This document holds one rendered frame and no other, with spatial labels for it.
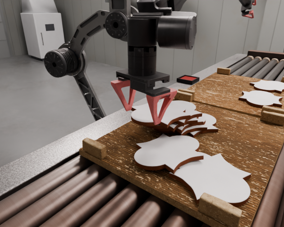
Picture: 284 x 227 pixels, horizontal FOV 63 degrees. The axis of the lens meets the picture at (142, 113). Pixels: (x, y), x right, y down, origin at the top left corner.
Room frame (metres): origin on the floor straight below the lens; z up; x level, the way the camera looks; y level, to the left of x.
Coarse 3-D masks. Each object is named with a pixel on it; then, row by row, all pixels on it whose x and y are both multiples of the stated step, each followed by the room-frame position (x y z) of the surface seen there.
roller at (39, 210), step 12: (252, 60) 1.44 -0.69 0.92; (240, 72) 1.17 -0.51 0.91; (96, 168) 0.38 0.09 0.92; (72, 180) 0.34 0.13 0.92; (84, 180) 0.35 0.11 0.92; (96, 180) 0.36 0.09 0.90; (60, 192) 0.31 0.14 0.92; (72, 192) 0.32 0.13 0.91; (84, 192) 0.33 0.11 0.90; (36, 204) 0.28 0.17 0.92; (48, 204) 0.29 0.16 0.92; (60, 204) 0.30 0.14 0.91; (24, 216) 0.26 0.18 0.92; (36, 216) 0.27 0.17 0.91; (48, 216) 0.27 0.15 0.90
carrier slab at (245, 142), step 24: (216, 120) 0.57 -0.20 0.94; (240, 120) 0.57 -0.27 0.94; (120, 144) 0.44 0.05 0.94; (216, 144) 0.44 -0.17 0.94; (240, 144) 0.44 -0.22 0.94; (264, 144) 0.44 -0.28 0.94; (120, 168) 0.36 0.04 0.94; (240, 168) 0.36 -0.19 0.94; (264, 168) 0.36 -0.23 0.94; (168, 192) 0.29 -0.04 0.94; (192, 216) 0.26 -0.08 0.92
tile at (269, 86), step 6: (252, 84) 0.88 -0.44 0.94; (258, 84) 0.86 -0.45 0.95; (264, 84) 0.86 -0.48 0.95; (270, 84) 0.86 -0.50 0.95; (276, 84) 0.86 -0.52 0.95; (282, 84) 0.86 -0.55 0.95; (258, 90) 0.82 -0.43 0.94; (264, 90) 0.80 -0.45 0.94; (270, 90) 0.80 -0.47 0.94; (276, 90) 0.80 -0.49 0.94; (282, 90) 0.80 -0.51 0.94
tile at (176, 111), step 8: (144, 104) 0.53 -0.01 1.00; (160, 104) 0.53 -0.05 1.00; (176, 104) 0.53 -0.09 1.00; (136, 112) 0.49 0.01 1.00; (144, 112) 0.49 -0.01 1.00; (168, 112) 0.49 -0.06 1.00; (176, 112) 0.49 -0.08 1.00; (184, 112) 0.50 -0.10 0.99; (136, 120) 0.45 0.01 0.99; (144, 120) 0.44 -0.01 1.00; (152, 120) 0.44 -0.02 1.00; (168, 120) 0.44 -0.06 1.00; (176, 120) 0.46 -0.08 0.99
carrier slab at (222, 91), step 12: (204, 84) 0.89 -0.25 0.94; (216, 84) 0.89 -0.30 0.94; (228, 84) 0.89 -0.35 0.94; (240, 84) 0.89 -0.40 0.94; (204, 96) 0.75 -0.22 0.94; (216, 96) 0.75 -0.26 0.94; (228, 96) 0.75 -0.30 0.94; (240, 96) 0.75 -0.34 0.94; (228, 108) 0.65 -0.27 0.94; (240, 108) 0.65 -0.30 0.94; (252, 108) 0.65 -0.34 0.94
